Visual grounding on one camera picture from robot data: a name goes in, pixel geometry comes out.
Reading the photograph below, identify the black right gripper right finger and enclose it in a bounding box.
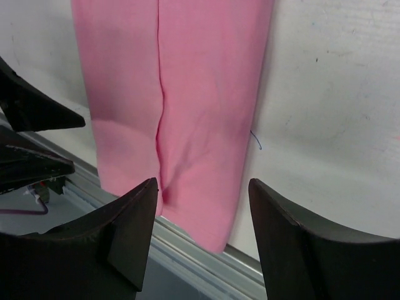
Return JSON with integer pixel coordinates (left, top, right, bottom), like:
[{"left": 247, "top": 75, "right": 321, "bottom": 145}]
[{"left": 248, "top": 178, "right": 399, "bottom": 299}]

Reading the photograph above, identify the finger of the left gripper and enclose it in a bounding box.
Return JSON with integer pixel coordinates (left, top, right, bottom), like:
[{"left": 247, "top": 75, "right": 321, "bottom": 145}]
[
  {"left": 1, "top": 59, "right": 86, "bottom": 132},
  {"left": 1, "top": 126, "right": 75, "bottom": 194}
]

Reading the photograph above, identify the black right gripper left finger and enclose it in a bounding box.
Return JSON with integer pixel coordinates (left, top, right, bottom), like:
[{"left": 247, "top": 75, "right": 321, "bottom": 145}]
[{"left": 1, "top": 178, "right": 158, "bottom": 299}]

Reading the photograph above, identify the pink polo shirt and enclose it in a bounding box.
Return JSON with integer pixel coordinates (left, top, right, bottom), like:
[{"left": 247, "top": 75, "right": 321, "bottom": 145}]
[{"left": 71, "top": 1, "right": 273, "bottom": 253}]

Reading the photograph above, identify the aluminium mounting rail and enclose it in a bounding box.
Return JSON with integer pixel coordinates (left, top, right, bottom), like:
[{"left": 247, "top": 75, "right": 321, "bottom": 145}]
[{"left": 22, "top": 132, "right": 267, "bottom": 299}]

